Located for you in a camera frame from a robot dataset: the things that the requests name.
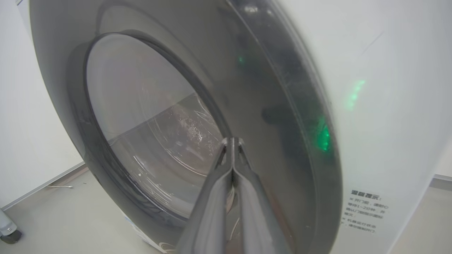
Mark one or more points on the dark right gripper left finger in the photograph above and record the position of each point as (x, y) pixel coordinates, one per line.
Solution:
(208, 225)

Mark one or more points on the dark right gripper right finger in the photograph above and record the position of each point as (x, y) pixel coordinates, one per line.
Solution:
(257, 229)

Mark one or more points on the round glass washing machine door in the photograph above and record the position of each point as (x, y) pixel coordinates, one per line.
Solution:
(159, 106)

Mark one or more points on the white washing machine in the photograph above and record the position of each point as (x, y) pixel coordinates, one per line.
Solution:
(388, 106)

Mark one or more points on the blue white energy label sticker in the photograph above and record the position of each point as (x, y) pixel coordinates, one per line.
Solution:
(132, 225)

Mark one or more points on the black printed warning text label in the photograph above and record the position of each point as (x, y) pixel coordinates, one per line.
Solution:
(363, 211)

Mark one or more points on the grey caster wheel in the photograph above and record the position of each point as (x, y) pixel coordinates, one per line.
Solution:
(9, 233)

